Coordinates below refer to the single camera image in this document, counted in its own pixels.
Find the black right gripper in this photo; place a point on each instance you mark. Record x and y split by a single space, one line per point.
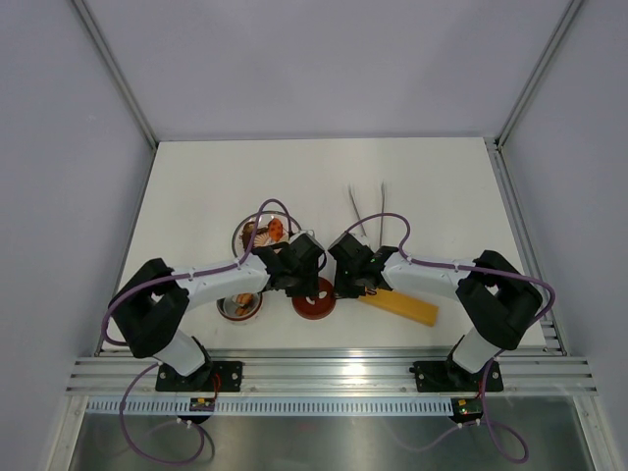
343 290

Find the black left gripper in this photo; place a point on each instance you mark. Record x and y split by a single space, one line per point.
309 289

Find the red round lunch box lid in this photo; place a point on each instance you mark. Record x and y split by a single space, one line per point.
319 306

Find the yellow cutlery case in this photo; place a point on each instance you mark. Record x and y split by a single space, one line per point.
402 305

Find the orange shrimp food piece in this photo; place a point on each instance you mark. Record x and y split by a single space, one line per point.
244 303

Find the round steel lunch box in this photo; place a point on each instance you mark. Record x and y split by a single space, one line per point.
226 308

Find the metal tongs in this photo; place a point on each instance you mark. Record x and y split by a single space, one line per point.
357 215

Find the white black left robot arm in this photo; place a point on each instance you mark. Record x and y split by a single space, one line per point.
149 308

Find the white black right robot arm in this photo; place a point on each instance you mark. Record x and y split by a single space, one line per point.
500 303

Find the round food plate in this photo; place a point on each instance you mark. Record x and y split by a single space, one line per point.
262 238

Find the orange round food piece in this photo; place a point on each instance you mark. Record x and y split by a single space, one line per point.
276 230

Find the brown food piece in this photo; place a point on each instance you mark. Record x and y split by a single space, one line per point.
248 232

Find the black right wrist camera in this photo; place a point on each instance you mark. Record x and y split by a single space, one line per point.
350 252

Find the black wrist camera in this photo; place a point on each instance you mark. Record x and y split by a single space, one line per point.
306 251
350 252

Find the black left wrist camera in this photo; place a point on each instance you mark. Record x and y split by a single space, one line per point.
306 251

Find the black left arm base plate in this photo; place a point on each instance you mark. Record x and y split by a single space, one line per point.
226 376

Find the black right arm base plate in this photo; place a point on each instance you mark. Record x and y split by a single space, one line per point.
444 376

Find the aluminium front rail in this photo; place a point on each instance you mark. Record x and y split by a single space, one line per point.
339 372

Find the white slotted cable duct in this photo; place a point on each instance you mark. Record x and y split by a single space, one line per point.
274 406

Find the aluminium frame post right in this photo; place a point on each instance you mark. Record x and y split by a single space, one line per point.
541 67

